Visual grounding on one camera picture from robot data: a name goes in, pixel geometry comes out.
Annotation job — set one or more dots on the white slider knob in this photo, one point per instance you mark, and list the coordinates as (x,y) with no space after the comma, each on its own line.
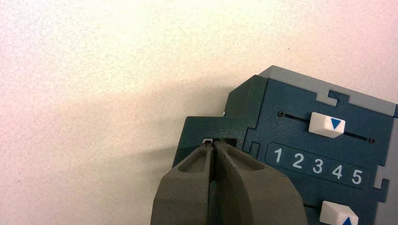
(323,125)
(334,214)

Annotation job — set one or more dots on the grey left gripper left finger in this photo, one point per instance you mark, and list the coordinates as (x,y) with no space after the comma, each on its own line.
(183,192)

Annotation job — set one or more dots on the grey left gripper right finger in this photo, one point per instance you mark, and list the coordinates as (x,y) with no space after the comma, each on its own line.
(255,198)

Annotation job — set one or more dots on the blue grey control box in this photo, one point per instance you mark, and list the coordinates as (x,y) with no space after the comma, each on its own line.
(295,99)

